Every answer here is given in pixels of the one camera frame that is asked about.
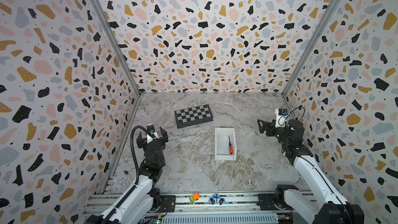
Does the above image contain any red black screwdriver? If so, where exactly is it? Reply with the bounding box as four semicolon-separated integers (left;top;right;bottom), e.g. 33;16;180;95
228;136;234;155

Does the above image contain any black corrugated cable hose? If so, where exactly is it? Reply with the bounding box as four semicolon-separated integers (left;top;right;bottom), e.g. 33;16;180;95
99;125;150;224

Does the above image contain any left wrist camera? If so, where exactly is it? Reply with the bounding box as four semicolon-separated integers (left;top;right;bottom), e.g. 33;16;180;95
147;124;159;142

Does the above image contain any orange green toy block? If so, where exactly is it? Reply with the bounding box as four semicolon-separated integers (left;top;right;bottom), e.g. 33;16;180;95
189;192;200;204

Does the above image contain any blue toy car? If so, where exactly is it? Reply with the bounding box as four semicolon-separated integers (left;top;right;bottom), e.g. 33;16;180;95
208;194;225;205

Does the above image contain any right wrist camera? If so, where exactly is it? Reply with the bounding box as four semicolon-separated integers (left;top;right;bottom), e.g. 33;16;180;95
275;108;289;127

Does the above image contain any black white chessboard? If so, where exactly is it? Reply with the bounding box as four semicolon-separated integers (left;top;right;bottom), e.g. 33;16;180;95
174;104;214;129

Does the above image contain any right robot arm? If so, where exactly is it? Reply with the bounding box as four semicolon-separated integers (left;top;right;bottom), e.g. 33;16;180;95
257;119;364;224

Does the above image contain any aluminium front rail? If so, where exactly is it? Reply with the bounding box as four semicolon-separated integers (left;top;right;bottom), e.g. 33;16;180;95
82;190;315;224

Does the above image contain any white plastic bin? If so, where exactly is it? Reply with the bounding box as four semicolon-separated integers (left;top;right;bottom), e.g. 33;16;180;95
215;128;237;161

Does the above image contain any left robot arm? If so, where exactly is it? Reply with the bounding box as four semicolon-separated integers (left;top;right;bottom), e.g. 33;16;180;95
85;125;169;224

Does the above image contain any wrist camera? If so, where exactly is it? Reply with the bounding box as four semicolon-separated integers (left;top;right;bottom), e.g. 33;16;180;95
275;108;289;127
147;124;159;142

